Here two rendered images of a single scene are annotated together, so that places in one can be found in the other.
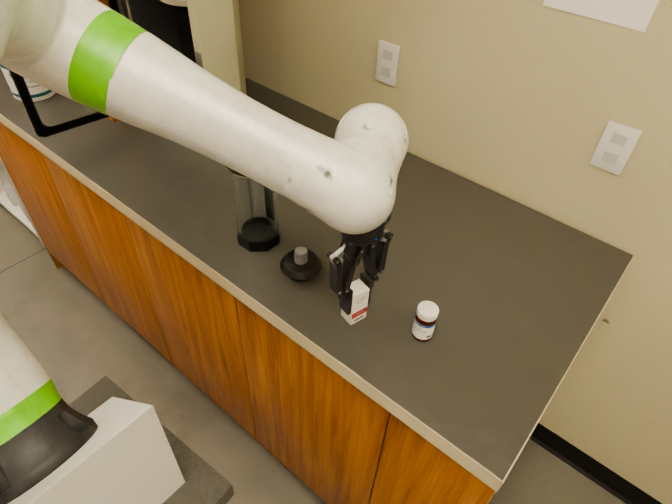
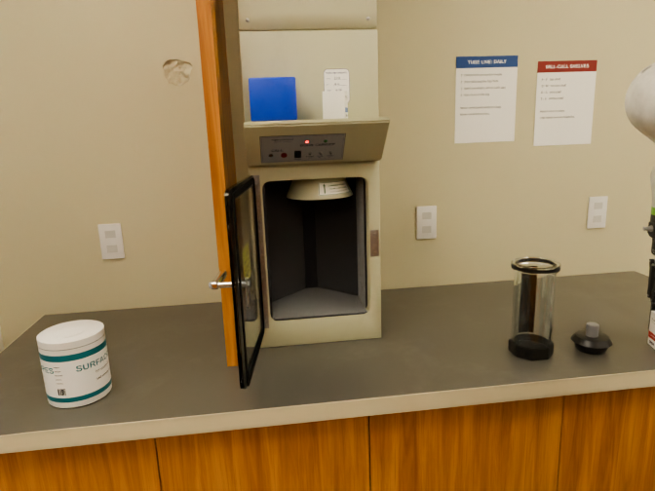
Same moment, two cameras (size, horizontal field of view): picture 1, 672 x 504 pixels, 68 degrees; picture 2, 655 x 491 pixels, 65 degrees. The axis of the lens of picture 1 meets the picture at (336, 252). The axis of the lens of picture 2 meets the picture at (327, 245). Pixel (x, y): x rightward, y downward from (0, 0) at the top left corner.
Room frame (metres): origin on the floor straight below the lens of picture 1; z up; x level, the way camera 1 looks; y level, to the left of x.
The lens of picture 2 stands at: (0.39, 1.34, 1.50)
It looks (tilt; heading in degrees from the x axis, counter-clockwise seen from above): 13 degrees down; 316
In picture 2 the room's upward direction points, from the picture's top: 2 degrees counter-clockwise
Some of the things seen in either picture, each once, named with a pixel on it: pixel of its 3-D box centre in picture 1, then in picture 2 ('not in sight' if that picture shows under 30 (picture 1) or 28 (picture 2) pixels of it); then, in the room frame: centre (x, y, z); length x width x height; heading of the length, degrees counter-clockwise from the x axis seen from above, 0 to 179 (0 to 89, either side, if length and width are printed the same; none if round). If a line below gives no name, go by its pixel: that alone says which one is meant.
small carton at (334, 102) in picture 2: not in sight; (335, 105); (1.23, 0.48, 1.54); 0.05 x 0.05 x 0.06; 36
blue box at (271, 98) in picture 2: not in sight; (272, 100); (1.31, 0.59, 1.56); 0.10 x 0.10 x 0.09; 52
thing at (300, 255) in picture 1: (300, 261); (592, 336); (0.77, 0.08, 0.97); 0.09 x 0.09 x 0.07
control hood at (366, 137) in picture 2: not in sight; (316, 141); (1.25, 0.52, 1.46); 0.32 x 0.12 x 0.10; 52
